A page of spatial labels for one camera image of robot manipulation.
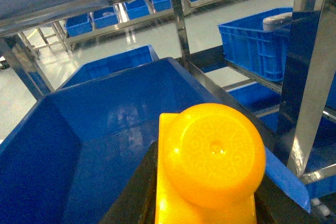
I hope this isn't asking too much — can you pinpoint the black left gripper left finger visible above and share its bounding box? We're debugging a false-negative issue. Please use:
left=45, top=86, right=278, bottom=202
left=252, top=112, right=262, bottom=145
left=99, top=142, right=158, bottom=223

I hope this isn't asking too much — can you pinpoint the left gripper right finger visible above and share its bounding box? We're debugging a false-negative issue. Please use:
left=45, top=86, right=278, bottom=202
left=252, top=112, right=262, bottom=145
left=254, top=174, right=326, bottom=224

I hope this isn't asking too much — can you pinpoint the yellow two-stud toy block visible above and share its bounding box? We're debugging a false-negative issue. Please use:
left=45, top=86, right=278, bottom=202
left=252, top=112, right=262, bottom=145
left=155, top=103, right=266, bottom=223

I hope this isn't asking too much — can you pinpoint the large blue bin left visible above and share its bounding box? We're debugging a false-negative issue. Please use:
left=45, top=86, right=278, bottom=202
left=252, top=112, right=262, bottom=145
left=0, top=57, right=312, bottom=224

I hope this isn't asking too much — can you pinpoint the blue crate with white roll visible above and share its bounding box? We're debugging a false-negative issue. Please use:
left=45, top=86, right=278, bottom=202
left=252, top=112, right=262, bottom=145
left=218, top=7, right=292, bottom=82

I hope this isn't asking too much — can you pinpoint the white tape roll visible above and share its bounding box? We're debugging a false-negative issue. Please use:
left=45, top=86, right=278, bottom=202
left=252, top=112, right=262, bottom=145
left=262, top=12, right=292, bottom=31

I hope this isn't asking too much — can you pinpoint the steel rack frame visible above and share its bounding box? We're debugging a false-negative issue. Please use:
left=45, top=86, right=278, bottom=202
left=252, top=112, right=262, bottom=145
left=1, top=0, right=335, bottom=185

